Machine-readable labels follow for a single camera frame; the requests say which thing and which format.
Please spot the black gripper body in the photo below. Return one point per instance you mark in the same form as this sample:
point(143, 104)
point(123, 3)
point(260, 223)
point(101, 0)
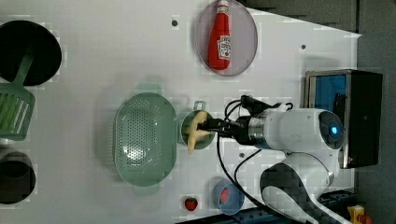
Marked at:
point(235, 129)

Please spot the black toaster oven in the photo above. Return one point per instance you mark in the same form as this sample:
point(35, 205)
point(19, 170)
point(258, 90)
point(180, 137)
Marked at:
point(355, 97)

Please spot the peeled toy banana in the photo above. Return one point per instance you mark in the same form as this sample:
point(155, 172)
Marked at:
point(194, 135)

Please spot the green spatula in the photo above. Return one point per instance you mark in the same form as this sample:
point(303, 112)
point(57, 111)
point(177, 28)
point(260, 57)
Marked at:
point(17, 103)

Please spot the grey oval plate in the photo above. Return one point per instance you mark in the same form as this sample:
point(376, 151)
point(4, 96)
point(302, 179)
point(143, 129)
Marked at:
point(243, 32)

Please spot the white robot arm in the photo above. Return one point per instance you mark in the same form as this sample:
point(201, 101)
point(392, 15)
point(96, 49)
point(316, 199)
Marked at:
point(311, 140)

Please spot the green colander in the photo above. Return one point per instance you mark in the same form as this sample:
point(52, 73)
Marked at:
point(145, 139)

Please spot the blue bowl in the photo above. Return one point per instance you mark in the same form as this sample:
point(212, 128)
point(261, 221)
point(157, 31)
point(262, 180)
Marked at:
point(235, 201)

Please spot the red fruit in bowl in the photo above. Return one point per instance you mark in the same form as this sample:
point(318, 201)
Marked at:
point(224, 195)

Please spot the red ketchup bottle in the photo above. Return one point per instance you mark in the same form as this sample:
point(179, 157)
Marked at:
point(220, 45)

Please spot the green mug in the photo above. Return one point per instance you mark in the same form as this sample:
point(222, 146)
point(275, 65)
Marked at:
point(185, 118)

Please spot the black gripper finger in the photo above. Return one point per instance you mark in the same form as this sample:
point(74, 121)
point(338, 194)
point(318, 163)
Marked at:
point(210, 125)

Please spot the toy strawberry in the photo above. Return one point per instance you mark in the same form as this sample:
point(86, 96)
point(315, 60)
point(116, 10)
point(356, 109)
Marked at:
point(191, 204)

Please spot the black round pan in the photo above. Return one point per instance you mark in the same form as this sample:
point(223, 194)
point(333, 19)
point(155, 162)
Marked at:
point(16, 37)

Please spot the black cylinder cup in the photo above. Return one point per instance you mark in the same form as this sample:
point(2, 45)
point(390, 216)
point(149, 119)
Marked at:
point(17, 177)

